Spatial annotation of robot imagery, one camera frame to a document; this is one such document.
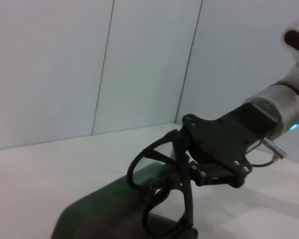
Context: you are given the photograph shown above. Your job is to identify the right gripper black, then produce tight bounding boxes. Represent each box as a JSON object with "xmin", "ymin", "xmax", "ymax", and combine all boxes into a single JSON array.
[{"xmin": 175, "ymin": 103, "xmax": 280, "ymax": 188}]

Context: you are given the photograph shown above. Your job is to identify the black glasses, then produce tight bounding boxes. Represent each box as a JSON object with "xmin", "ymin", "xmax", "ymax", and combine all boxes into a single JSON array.
[{"xmin": 127, "ymin": 128, "xmax": 195, "ymax": 237}]

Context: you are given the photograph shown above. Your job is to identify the green glasses case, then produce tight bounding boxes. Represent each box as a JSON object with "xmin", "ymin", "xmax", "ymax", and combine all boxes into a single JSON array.
[{"xmin": 51, "ymin": 161, "xmax": 199, "ymax": 239}]

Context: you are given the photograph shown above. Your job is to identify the right gripper cable with connector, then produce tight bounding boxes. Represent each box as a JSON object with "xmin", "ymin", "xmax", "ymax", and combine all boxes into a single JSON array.
[{"xmin": 248, "ymin": 137, "xmax": 289, "ymax": 167}]

